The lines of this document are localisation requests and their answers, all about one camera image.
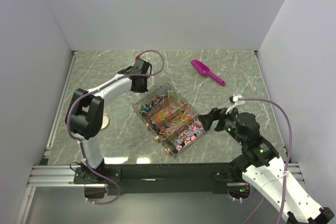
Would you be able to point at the magenta plastic scoop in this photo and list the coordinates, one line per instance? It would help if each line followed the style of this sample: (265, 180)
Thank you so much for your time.
(205, 71)

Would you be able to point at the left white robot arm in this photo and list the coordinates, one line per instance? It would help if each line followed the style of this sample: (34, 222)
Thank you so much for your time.
(84, 118)

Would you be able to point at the clear compartment candy box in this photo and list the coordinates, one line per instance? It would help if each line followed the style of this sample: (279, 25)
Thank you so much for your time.
(173, 122)

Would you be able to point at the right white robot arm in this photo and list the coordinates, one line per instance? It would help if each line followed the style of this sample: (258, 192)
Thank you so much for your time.
(262, 167)

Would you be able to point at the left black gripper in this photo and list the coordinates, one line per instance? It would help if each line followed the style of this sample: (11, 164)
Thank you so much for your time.
(144, 89)

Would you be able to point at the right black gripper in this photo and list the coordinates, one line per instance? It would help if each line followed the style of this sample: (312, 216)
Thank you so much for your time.
(215, 113)

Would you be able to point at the black base beam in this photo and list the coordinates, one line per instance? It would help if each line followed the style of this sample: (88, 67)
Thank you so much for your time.
(218, 178)

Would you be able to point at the white gold jar lid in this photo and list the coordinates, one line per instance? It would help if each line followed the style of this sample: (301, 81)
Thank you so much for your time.
(105, 121)

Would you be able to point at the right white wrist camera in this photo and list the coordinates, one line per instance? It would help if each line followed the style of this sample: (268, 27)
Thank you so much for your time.
(235, 100)

